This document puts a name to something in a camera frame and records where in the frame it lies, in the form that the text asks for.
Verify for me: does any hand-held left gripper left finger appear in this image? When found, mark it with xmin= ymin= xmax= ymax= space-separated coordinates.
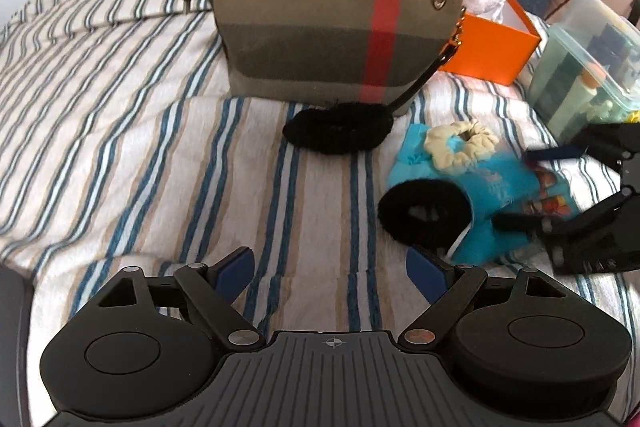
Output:
xmin=99 ymin=247 xmax=266 ymax=353

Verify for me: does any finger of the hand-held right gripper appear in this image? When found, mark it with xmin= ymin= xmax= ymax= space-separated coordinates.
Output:
xmin=492 ymin=212 xmax=581 ymax=240
xmin=524 ymin=123 xmax=640 ymax=168

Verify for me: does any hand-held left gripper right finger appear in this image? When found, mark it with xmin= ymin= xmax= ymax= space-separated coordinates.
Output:
xmin=398 ymin=246 xmax=563 ymax=352

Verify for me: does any teal printed packet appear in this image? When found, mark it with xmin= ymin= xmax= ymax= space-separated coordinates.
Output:
xmin=387 ymin=123 xmax=583 ymax=264

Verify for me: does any orange cardboard box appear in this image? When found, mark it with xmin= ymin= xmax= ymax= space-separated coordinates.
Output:
xmin=284 ymin=0 xmax=542 ymax=86

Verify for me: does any black fuzzy scrunchie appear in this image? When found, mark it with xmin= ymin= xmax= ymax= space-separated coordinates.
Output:
xmin=282 ymin=103 xmax=393 ymax=155
xmin=377 ymin=179 xmax=475 ymax=254

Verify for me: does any clear storage box yellow latch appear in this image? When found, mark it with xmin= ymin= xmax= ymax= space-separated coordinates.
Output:
xmin=527 ymin=0 xmax=640 ymax=142

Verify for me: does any cream scrunchie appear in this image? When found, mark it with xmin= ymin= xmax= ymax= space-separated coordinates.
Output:
xmin=425 ymin=119 xmax=501 ymax=172

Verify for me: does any striped blanket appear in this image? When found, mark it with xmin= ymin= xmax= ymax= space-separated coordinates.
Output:
xmin=0 ymin=0 xmax=640 ymax=423

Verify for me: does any brown plaid zipper pouch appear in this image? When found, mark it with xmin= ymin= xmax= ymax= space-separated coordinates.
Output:
xmin=181 ymin=0 xmax=468 ymax=116

